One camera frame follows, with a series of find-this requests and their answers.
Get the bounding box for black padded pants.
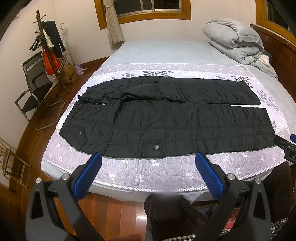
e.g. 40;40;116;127
60;76;275;158

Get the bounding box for small wooden stool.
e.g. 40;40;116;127
1;140;32;188

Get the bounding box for dark trouser leg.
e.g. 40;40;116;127
144;194;208;240

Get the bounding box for wooden headboard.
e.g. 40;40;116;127
250;24;296;99

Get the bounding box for black folding chair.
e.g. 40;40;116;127
15;51;53;124

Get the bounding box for grey folded duvet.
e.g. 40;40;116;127
202;18;278;78

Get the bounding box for wooden coat rack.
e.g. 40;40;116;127
30;10;77;95

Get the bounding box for bed with grey sheet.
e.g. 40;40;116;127
40;40;296;203

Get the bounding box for orange hanging bag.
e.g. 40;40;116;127
42;47;59;75

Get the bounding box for black hanging garment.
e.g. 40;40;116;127
41;21;66;58

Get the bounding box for beige curtain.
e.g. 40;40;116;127
103;0;124;44

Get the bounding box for wooden framed window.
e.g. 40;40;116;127
94;1;192;30

